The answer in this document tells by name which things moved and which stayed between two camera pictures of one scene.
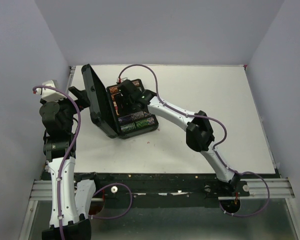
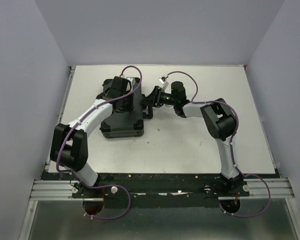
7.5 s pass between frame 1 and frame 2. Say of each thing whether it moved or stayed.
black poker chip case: moved
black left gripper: moved
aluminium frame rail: stayed
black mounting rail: stayed
